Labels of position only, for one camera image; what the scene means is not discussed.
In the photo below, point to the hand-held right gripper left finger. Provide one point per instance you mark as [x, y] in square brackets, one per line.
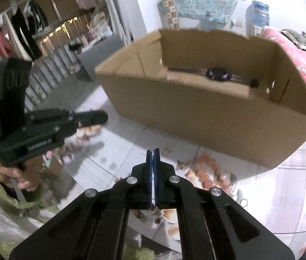
[149, 178]

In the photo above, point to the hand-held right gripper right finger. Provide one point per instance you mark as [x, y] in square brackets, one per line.
[157, 178]

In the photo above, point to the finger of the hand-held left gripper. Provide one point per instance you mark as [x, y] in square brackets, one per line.
[92, 117]

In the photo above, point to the brown cardboard box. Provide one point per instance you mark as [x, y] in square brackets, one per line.
[196, 119]

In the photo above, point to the gold hair clip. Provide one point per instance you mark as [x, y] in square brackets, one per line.
[233, 189]

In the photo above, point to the square digital wristwatch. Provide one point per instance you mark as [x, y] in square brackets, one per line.
[218, 73]

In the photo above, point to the person's left hand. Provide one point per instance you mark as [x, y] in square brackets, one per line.
[24, 178]

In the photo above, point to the metal railing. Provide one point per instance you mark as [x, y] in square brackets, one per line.
[50, 67]

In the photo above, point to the grey storage box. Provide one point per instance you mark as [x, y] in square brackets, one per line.
[98, 54]

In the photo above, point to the hanging black garment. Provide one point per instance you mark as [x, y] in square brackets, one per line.
[25, 32]

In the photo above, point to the pile of white bags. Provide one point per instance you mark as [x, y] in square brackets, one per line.
[100, 24]

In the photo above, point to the floral checked table cover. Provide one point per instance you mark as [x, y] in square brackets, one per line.
[277, 195]

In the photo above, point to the pink floral bedsheet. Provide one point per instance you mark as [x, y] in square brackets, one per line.
[299, 67]

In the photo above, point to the blue water bottle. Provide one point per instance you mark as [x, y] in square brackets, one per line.
[258, 13]

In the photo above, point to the camouflage cloth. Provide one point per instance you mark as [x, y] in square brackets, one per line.
[296, 39]

